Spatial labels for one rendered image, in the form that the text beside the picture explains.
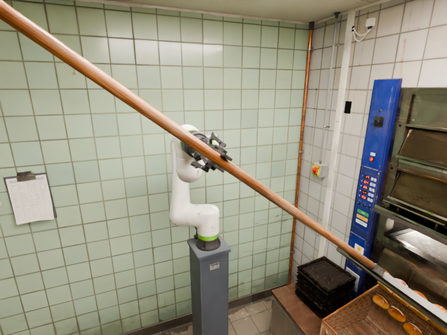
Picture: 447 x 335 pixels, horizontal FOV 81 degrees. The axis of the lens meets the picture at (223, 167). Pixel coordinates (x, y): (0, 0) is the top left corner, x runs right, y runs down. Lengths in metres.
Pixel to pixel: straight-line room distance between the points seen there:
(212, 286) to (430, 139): 1.46
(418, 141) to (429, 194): 0.30
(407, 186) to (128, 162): 1.79
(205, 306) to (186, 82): 1.48
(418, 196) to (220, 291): 1.27
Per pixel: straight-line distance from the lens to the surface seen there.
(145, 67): 1.92
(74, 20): 1.95
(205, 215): 1.48
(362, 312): 2.20
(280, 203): 0.86
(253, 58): 2.17
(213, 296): 1.76
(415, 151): 1.80
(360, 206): 2.06
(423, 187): 1.84
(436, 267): 1.91
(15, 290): 2.46
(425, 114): 1.80
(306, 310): 2.21
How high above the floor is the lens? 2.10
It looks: 17 degrees down
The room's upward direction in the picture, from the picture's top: straight up
